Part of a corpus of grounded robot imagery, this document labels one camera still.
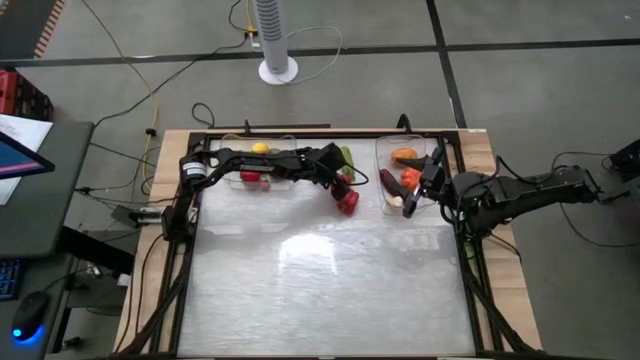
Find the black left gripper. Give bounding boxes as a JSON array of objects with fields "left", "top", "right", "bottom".
[{"left": 319, "top": 141, "right": 354, "bottom": 202}]

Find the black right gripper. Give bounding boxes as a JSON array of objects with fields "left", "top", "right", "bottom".
[{"left": 394, "top": 146, "right": 450, "bottom": 219}]

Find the orange red ribbed pumpkin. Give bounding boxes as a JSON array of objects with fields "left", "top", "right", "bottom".
[{"left": 400, "top": 167, "right": 423, "bottom": 192}]

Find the long dark red chili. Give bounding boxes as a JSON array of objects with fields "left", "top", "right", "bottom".
[{"left": 378, "top": 168, "right": 409, "bottom": 201}]

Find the orange brown potato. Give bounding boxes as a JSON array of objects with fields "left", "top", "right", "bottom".
[{"left": 390, "top": 147, "right": 419, "bottom": 164}]

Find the green cucumber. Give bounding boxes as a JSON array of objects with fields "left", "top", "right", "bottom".
[{"left": 340, "top": 145, "right": 358, "bottom": 182}]

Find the narrow clear plastic bin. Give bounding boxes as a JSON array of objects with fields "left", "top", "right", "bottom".
[{"left": 374, "top": 133, "right": 432, "bottom": 217}]

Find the wide clear plastic bin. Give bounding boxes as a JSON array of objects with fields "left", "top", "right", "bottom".
[{"left": 218, "top": 123, "right": 299, "bottom": 193}]

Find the silver table mat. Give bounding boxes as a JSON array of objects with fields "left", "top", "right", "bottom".
[{"left": 177, "top": 136, "right": 477, "bottom": 358}]

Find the white tower fan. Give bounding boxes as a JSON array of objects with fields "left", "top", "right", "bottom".
[{"left": 252, "top": 0, "right": 300, "bottom": 86}]

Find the black box device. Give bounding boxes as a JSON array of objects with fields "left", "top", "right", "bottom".
[{"left": 609, "top": 138, "right": 640, "bottom": 183}]

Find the grey desk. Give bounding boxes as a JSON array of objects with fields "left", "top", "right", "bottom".
[{"left": 0, "top": 118, "right": 96, "bottom": 259}]

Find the white paper sheet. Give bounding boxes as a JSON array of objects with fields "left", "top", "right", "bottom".
[{"left": 0, "top": 113, "right": 54, "bottom": 207}]

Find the monitor with blue screen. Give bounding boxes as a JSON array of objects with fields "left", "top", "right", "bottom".
[{"left": 0, "top": 130, "right": 57, "bottom": 181}]

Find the black computer mouse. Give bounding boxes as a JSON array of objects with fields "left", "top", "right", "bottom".
[{"left": 10, "top": 290, "right": 52, "bottom": 343}]

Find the red plastic crate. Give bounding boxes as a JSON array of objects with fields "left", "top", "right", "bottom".
[{"left": 0, "top": 68, "right": 56, "bottom": 122}]

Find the backlit keyboard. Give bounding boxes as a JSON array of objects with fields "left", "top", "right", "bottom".
[{"left": 0, "top": 257, "right": 24, "bottom": 303}]

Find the dark rug with striped edge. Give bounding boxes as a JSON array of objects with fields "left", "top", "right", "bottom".
[{"left": 0, "top": 0, "right": 68, "bottom": 61}]

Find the white fan cable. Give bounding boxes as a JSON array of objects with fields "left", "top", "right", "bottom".
[{"left": 276, "top": 25, "right": 345, "bottom": 85}]

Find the black metal table frame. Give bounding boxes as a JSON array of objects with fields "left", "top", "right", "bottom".
[{"left": 113, "top": 127, "right": 542, "bottom": 360}]

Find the looped black cable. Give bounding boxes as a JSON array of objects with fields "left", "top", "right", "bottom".
[{"left": 191, "top": 102, "right": 217, "bottom": 129}]

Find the thin black floor cable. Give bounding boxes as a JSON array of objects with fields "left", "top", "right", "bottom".
[{"left": 551, "top": 150, "right": 640, "bottom": 249}]

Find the yellow floor cable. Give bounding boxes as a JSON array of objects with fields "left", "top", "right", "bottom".
[{"left": 81, "top": 0, "right": 160, "bottom": 195}]

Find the long black floor cable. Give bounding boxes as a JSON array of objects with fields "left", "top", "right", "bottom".
[{"left": 92, "top": 37, "right": 251, "bottom": 129}]

